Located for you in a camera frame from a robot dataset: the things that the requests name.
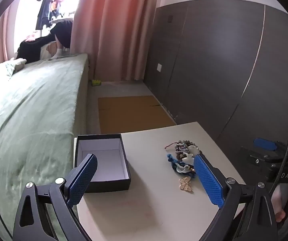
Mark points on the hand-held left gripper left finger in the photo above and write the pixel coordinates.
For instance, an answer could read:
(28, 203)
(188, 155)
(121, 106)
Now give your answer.
(83, 178)

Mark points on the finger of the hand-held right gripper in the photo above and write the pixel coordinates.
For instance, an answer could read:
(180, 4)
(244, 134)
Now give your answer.
(264, 144)

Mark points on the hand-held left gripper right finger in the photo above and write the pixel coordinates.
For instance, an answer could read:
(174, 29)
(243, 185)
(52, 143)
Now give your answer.
(207, 180)

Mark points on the gold butterfly brooch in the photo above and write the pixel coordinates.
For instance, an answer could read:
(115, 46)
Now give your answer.
(186, 185)

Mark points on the black jewelry box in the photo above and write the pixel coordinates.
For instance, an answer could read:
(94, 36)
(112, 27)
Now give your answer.
(103, 160)

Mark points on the white jade pendant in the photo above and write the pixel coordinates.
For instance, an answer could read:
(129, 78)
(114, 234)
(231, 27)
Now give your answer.
(193, 150)
(187, 158)

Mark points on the person's right hand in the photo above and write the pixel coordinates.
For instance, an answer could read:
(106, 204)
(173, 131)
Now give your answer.
(280, 214)

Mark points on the bed with green sheet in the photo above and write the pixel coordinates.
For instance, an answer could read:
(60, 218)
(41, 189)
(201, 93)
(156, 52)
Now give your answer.
(33, 120)

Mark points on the brown cardboard sheet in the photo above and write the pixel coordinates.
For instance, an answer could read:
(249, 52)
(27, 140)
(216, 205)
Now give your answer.
(131, 114)

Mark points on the small green toy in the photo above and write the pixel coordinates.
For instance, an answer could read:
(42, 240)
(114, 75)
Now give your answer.
(96, 82)

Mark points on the beige cushion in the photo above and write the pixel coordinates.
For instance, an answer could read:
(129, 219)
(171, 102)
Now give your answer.
(46, 50)

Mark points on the pale green pillow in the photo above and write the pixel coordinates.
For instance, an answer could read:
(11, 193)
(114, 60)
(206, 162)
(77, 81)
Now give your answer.
(6, 66)

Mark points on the pink curtain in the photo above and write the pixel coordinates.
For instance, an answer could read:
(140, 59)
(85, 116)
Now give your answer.
(2, 37)
(113, 30)

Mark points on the hanging dark clothes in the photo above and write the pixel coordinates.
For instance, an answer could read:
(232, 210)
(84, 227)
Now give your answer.
(45, 7)

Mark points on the white wall socket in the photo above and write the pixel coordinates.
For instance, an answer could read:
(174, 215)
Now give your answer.
(159, 67)

